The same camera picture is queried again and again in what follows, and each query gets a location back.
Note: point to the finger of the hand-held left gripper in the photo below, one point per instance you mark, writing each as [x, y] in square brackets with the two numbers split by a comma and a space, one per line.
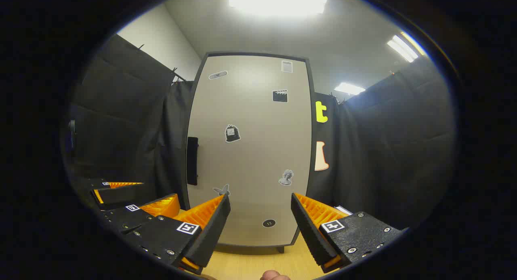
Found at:
[121, 195]
[129, 217]

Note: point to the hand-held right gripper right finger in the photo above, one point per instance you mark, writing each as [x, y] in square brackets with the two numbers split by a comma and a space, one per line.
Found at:
[309, 231]

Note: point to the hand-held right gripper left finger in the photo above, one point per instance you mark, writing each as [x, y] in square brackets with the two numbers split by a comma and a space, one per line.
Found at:
[210, 231]

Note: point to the black backdrop cloth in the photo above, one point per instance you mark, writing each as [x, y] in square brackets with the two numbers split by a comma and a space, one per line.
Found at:
[383, 150]

